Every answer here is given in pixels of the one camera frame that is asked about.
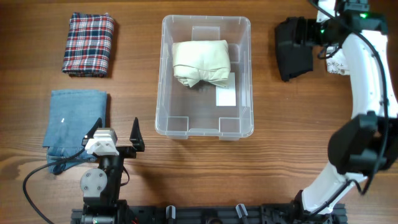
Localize clear plastic storage bin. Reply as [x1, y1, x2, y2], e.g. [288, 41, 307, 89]
[155, 15, 254, 141]

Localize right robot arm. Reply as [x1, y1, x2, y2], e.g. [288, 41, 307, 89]
[295, 10, 397, 221]

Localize red plaid shirt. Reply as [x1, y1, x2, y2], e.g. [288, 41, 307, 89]
[62, 12, 115, 78]

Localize cream white cloth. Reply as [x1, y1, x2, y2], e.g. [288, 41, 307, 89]
[172, 40, 231, 88]

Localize blue denim jeans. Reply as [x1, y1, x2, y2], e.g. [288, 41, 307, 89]
[42, 90, 108, 175]

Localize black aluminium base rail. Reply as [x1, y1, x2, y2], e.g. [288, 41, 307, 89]
[70, 204, 348, 224]

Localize white printed t-shirt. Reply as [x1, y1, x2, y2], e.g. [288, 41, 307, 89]
[326, 49, 350, 75]

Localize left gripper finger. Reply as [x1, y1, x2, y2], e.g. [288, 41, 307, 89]
[129, 117, 145, 147]
[85, 118, 103, 139]

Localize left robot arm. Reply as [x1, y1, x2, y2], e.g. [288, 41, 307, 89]
[71, 118, 145, 224]

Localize black garment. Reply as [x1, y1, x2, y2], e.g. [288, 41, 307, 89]
[275, 17, 313, 82]

